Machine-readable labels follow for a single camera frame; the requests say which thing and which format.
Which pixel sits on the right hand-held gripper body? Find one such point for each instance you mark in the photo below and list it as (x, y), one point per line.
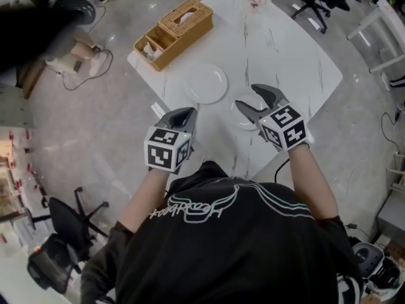
(291, 135)

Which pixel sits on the white crumpled napkin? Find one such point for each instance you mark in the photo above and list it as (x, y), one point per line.
(152, 49)

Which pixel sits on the person's black printed t-shirt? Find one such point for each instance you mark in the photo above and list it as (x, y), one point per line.
(221, 249)

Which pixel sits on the person's right forearm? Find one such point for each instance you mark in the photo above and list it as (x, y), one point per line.
(313, 185)

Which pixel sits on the person's left forearm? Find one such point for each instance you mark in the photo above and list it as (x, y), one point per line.
(142, 201)

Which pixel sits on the grey white round device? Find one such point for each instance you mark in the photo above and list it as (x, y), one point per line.
(367, 258)

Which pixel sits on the cream stool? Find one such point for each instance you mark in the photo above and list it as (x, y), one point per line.
(61, 63)

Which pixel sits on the white tissue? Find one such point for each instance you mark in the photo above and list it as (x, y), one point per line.
(186, 16)

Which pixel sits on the wicker tissue box organizer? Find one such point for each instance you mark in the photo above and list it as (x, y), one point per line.
(177, 40)

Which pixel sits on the grey round seat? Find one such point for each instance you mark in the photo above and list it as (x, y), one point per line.
(79, 8)

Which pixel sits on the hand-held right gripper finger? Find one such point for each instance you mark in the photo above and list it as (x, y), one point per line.
(275, 97)
(250, 112)

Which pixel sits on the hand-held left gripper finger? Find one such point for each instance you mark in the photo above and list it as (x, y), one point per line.
(166, 116)
(193, 123)

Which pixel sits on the white frame table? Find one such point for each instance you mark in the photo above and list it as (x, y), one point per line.
(390, 17)

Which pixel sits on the brown wooden cabinet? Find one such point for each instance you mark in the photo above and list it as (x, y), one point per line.
(31, 81)

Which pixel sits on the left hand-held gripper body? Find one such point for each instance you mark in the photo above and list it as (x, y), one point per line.
(161, 154)

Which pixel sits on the group of small red items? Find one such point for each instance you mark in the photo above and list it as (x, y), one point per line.
(11, 135)

